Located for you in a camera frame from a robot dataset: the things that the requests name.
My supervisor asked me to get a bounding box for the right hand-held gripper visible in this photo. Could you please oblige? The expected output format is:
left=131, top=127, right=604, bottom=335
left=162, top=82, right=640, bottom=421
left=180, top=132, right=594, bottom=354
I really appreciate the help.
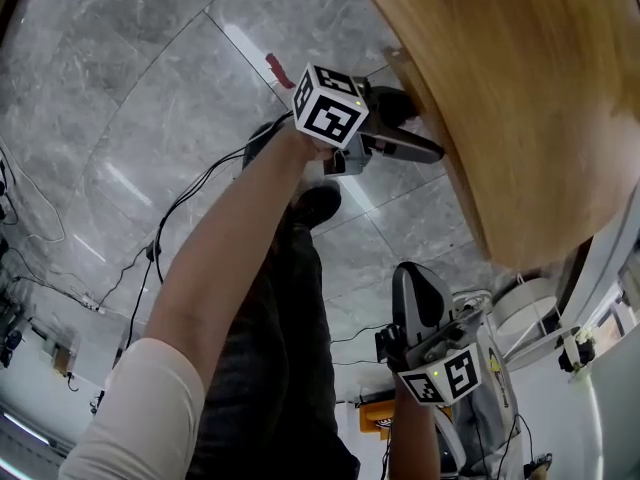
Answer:
left=374, top=262, right=485, bottom=408

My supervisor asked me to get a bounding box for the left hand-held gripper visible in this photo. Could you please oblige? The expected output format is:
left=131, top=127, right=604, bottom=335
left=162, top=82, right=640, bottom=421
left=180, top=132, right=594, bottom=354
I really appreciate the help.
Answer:
left=291, top=62, right=447, bottom=177

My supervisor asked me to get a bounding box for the person's right forearm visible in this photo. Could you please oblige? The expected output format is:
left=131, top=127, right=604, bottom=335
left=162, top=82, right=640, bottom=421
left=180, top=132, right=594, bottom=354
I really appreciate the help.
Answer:
left=387, top=372, right=444, bottom=480

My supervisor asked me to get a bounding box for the person's left forearm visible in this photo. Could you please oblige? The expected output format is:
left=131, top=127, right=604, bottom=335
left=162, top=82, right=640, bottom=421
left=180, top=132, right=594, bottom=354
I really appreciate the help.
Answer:
left=144, top=127, right=334, bottom=395

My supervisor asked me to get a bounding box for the wooden coffee table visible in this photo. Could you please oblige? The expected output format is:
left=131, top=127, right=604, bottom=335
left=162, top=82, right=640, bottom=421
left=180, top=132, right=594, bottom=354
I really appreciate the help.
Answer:
left=347, top=0, right=640, bottom=272

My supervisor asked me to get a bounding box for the white round basket table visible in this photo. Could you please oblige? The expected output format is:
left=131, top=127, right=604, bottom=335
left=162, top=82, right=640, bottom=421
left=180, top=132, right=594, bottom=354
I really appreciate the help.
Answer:
left=492, top=272, right=576, bottom=365

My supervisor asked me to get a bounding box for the person's right black shoe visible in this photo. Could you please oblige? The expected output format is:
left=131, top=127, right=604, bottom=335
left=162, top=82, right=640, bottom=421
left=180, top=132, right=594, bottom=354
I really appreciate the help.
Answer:
left=291, top=179, right=343, bottom=230

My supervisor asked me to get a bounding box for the orange striped chair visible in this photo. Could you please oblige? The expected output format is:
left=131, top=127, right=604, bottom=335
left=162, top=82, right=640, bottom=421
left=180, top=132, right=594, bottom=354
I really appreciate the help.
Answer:
left=356, top=399, right=402, bottom=435

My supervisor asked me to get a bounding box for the red tape mark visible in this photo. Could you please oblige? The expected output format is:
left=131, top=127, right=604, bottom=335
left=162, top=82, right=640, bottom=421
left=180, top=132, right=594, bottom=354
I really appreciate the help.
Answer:
left=264, top=51, right=298, bottom=90

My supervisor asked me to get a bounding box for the small white flower plant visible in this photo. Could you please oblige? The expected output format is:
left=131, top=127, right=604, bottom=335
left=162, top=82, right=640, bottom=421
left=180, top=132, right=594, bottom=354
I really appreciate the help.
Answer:
left=557, top=324, right=599, bottom=375

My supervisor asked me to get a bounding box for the white window bench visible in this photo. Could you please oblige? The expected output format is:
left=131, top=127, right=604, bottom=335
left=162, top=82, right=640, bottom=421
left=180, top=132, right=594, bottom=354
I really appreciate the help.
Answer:
left=552, top=177, right=640, bottom=480

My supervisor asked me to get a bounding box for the person's white printed t-shirt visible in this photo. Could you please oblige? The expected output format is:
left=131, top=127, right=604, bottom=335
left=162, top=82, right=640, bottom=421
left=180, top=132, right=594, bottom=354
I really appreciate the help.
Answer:
left=59, top=337, right=207, bottom=480

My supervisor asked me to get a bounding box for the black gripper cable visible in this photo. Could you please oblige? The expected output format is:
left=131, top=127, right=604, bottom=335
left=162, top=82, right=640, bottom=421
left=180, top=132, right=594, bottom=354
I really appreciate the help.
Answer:
left=97, top=110, right=297, bottom=315

